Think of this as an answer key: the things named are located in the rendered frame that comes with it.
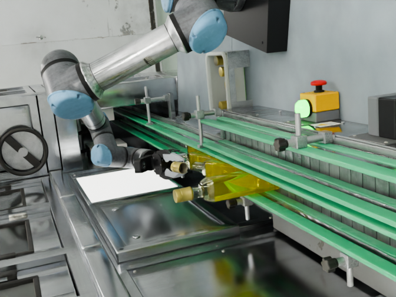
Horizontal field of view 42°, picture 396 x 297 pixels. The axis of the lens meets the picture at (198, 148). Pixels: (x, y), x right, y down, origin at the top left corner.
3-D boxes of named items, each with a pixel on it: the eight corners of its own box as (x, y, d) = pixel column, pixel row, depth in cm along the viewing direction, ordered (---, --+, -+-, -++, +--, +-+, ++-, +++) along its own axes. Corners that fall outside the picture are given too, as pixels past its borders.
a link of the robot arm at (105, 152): (85, 145, 182) (111, 147, 189) (92, 171, 177) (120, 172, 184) (94, 131, 178) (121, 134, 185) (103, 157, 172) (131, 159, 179)
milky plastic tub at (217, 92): (231, 111, 190) (209, 115, 188) (226, 50, 186) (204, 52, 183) (252, 116, 174) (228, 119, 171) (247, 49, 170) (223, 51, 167)
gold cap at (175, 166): (188, 172, 162) (179, 170, 165) (187, 161, 161) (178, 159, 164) (179, 175, 160) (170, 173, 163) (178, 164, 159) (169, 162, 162)
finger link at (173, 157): (193, 148, 165) (176, 151, 172) (178, 152, 161) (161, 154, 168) (195, 158, 165) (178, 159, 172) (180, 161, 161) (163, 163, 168)
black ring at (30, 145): (50, 170, 234) (1, 178, 227) (43, 123, 229) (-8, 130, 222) (52, 171, 229) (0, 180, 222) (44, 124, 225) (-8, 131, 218)
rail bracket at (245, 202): (270, 211, 145) (226, 221, 141) (268, 188, 144) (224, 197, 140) (276, 215, 142) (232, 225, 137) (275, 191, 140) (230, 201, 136)
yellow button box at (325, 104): (325, 116, 134) (300, 120, 132) (324, 87, 133) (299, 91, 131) (342, 119, 128) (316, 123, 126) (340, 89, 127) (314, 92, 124)
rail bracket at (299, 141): (325, 140, 114) (271, 150, 109) (324, 107, 112) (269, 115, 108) (336, 143, 110) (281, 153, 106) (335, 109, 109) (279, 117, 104)
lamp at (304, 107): (303, 115, 131) (292, 117, 130) (302, 98, 130) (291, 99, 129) (313, 118, 127) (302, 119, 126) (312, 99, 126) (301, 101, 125)
